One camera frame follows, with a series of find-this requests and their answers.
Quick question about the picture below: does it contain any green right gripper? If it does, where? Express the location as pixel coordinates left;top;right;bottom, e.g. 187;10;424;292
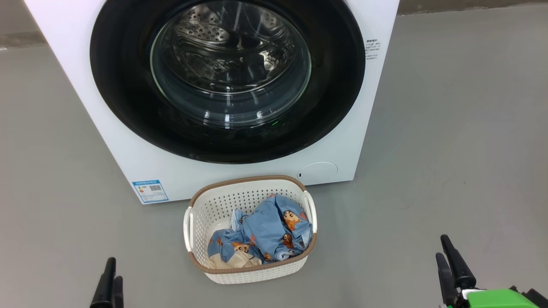
436;234;539;308

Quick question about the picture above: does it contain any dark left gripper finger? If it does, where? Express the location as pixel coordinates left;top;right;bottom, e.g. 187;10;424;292
112;276;124;308
90;257;116;308

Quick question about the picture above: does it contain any small blue cream cartoon garment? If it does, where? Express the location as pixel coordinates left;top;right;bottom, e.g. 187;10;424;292
208;229;264;269

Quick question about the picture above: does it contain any large blue cartoon print garment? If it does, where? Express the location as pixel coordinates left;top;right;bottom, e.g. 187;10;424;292
231;195;313;261

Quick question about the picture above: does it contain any black round washer door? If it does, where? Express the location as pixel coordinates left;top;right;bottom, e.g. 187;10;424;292
90;0;366;164

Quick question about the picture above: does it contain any white front-load washing machine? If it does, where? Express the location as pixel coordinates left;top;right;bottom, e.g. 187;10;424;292
24;0;401;205

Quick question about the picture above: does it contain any stainless steel washing machine drum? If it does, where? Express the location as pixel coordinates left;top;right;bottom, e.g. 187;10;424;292
167;0;298;94

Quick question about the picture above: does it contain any blue white energy label sticker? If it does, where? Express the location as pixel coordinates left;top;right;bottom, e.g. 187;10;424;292
132;180;169;204

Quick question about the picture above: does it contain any white perforated basket brown rim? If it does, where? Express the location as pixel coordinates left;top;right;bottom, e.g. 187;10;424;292
183;175;318;285

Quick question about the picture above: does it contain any round white filter cover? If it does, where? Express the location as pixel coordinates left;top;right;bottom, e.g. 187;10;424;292
297;162;339;185

